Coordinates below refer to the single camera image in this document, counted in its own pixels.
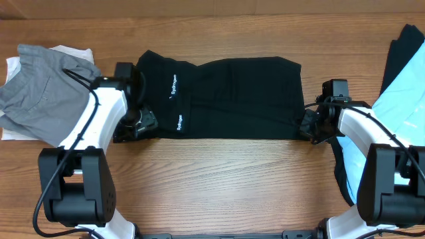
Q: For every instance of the black garment under blue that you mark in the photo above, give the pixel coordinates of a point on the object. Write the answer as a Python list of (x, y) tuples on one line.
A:
[(399, 53)]

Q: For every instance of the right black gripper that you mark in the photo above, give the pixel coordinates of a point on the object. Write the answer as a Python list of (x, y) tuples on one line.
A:
[(310, 124)]

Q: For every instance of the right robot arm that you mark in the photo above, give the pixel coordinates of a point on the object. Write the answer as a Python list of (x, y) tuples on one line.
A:
[(390, 197)]

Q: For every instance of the black Sydrogen garment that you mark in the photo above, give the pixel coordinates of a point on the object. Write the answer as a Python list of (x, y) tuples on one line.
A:
[(233, 98)]

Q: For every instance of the light blue garment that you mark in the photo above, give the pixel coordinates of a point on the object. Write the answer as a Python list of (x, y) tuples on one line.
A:
[(401, 109)]

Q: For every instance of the white folded garment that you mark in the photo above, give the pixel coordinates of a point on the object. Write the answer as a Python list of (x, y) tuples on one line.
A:
[(14, 65)]

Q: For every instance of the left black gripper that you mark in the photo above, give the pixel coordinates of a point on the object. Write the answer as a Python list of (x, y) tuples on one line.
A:
[(149, 121)]

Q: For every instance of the grey folded garment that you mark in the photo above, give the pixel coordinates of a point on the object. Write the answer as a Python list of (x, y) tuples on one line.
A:
[(41, 101)]

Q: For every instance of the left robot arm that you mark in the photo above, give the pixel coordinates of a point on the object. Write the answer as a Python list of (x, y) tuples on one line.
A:
[(78, 192)]

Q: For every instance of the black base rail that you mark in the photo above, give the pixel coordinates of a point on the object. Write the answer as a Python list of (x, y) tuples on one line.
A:
[(229, 235)]

